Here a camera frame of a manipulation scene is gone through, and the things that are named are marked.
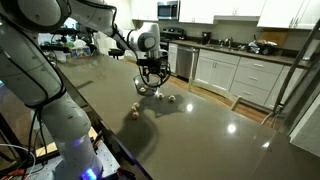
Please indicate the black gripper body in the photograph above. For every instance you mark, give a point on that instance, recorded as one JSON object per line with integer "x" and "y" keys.
{"x": 152, "y": 66}

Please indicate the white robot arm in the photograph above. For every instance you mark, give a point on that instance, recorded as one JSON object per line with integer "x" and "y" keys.
{"x": 27, "y": 72}

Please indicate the stainless dishwasher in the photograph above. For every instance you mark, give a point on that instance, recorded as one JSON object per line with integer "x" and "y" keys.
{"x": 184, "y": 59}

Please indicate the black stove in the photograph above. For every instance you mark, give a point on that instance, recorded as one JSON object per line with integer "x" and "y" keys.
{"x": 168, "y": 34}

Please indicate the microwave oven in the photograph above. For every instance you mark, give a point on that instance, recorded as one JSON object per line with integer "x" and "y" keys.
{"x": 168, "y": 10}

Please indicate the coffee maker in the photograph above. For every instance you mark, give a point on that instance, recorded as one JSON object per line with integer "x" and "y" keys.
{"x": 206, "y": 36}

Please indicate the kitchen faucet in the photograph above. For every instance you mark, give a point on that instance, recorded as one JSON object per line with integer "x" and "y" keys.
{"x": 226, "y": 43}

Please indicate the tissue box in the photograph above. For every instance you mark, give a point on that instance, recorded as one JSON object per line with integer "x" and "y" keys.
{"x": 80, "y": 52}

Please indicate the wooden chair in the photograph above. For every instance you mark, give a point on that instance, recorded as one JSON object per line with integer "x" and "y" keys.
{"x": 215, "y": 71}

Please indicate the dish clutter on counter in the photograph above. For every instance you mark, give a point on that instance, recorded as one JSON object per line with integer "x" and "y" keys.
{"x": 262, "y": 47}

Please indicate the white lower kitchen cabinets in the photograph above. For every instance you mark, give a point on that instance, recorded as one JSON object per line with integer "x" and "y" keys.
{"x": 255, "y": 80}

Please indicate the white kitchen cabinets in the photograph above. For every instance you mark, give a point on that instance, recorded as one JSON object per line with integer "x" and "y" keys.
{"x": 286, "y": 14}
{"x": 255, "y": 80}

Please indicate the wooden cutting board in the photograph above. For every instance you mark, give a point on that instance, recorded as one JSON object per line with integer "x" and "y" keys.
{"x": 277, "y": 37}

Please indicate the white upper kitchen cabinets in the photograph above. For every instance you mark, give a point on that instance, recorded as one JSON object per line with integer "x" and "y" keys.
{"x": 286, "y": 14}

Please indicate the black wire mesh basket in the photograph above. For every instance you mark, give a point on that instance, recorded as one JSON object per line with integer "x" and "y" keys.
{"x": 150, "y": 84}

